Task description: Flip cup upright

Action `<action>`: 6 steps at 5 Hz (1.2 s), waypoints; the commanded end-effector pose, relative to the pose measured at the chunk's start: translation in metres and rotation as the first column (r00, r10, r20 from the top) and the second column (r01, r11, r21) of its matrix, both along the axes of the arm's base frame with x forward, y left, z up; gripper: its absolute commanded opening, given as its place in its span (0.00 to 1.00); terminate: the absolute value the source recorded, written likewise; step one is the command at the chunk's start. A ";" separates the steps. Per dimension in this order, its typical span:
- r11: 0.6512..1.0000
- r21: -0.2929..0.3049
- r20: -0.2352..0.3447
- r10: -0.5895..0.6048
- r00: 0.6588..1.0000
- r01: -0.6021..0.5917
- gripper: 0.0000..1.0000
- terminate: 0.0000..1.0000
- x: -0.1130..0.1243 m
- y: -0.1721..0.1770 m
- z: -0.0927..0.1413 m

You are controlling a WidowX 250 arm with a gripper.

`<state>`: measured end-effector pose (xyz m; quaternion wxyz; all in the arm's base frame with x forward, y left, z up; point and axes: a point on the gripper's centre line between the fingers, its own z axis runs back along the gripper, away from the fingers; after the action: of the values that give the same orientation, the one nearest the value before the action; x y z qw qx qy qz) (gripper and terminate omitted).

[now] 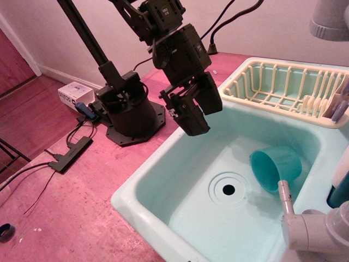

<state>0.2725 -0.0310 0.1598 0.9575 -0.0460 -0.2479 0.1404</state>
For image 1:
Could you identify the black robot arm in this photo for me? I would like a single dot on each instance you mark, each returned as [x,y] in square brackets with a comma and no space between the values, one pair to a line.
[152,20]

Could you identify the black usb hub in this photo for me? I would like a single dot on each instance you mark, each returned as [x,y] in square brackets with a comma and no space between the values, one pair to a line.
[75,151]

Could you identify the cream dish drying rack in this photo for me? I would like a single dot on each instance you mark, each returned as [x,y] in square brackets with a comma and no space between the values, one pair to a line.
[306,92]

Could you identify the grey toy faucet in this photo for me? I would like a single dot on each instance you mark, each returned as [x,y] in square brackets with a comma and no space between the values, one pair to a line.
[314,231]

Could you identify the black chair frame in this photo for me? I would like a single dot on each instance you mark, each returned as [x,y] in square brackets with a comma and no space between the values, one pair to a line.
[13,153]

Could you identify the teal plastic cup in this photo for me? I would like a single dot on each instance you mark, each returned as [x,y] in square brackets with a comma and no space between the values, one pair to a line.
[272,164]

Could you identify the dark tape roll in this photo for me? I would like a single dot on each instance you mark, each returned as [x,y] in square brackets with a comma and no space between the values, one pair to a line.
[7,232]

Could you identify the mint toy sink basin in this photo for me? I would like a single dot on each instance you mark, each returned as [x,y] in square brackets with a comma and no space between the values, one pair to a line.
[196,198]

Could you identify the blue clamp handle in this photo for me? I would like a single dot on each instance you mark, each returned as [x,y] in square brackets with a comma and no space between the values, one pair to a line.
[83,109]

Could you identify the white cardboard box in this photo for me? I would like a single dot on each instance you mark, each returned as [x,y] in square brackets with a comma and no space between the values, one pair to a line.
[73,93]

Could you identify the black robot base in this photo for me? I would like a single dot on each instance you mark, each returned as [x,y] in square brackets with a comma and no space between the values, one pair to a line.
[129,116]

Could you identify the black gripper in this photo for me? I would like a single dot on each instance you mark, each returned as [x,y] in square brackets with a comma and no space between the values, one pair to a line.
[182,56]

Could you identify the purple utensils in rack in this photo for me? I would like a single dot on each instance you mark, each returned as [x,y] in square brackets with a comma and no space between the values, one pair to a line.
[340,106]

